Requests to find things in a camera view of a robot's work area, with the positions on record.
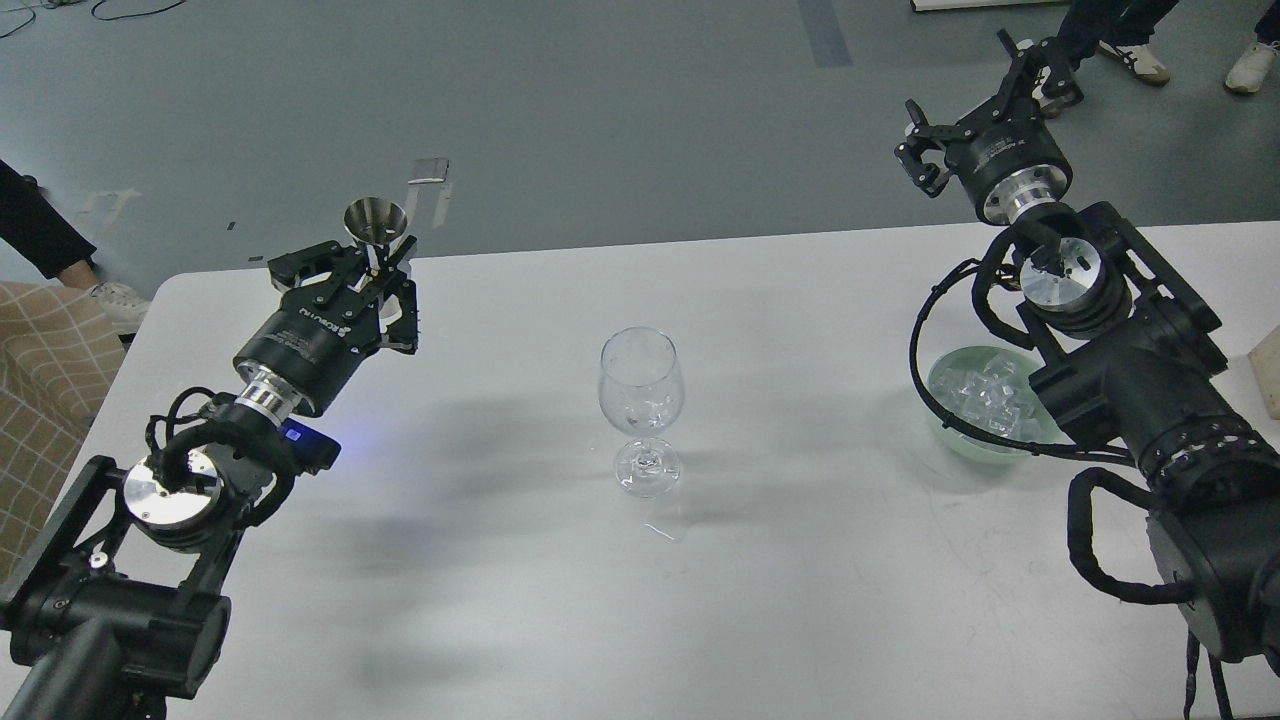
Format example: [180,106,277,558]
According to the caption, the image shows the wooden block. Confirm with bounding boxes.
[1247,325,1280,420]

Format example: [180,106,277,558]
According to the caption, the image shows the clear ice cubes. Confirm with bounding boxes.
[925,346,1057,443]

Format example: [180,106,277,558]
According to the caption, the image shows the white grey sneaker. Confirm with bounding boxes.
[90,282,151,334]

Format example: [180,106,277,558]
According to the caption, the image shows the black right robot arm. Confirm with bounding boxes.
[893,29,1279,719]

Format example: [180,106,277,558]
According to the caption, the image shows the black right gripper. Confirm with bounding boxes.
[893,29,1084,225]

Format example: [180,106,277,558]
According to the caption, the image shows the clear wine glass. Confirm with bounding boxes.
[596,325,685,498]

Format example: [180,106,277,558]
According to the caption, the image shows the black floor cable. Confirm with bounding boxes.
[0,0,186,36]

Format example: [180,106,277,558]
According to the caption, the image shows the light green bowl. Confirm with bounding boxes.
[927,345,1061,466]

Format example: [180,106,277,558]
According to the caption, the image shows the white sneaker with dark stripes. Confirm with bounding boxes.
[1097,42,1172,87]

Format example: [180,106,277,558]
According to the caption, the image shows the steel double jigger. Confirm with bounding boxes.
[343,197,408,275]

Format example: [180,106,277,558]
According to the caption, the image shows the beige checkered cloth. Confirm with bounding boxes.
[1,282,125,579]

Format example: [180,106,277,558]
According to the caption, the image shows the person in black clothes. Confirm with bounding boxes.
[1,163,102,290]

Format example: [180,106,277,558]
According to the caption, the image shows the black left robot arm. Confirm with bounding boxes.
[3,222,419,719]

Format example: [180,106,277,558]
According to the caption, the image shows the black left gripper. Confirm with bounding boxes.
[233,233,419,416]

